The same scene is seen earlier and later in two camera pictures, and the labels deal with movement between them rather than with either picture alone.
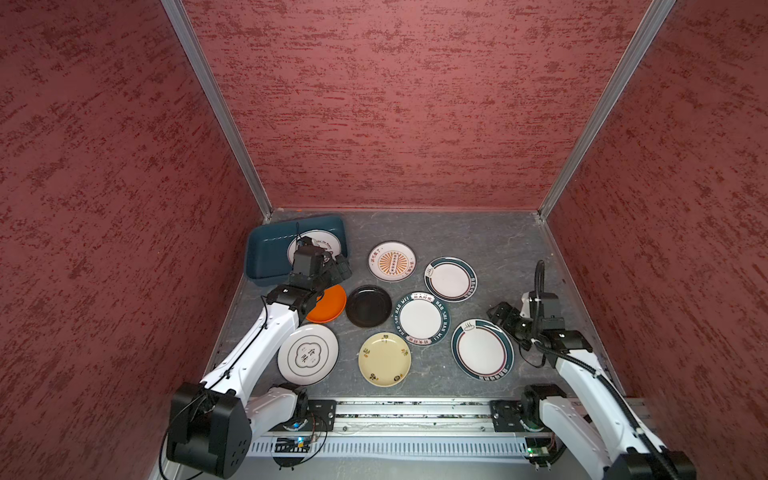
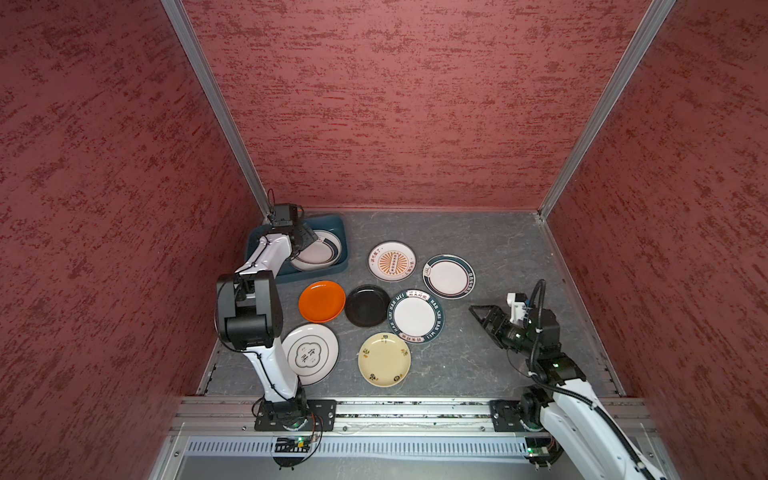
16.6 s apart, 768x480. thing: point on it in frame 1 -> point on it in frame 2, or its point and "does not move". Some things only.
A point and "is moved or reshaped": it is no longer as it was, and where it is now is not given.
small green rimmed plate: [450, 279] does not move
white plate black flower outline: [308, 354] does not move
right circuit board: [538, 446] does not move
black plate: [368, 306] does not move
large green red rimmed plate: [482, 349] is moved or reshaped
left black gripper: [333, 270] -> [307, 234]
